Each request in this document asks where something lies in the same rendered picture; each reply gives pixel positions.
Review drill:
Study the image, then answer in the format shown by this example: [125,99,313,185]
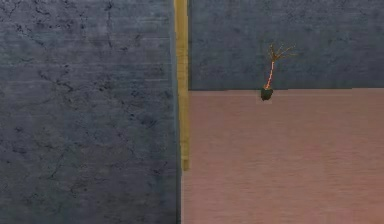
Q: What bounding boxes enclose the bare house plant, dark pot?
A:
[260,43,297,102]

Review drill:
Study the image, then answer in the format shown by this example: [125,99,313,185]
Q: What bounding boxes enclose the yellow wooden door frame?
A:
[173,0,191,172]

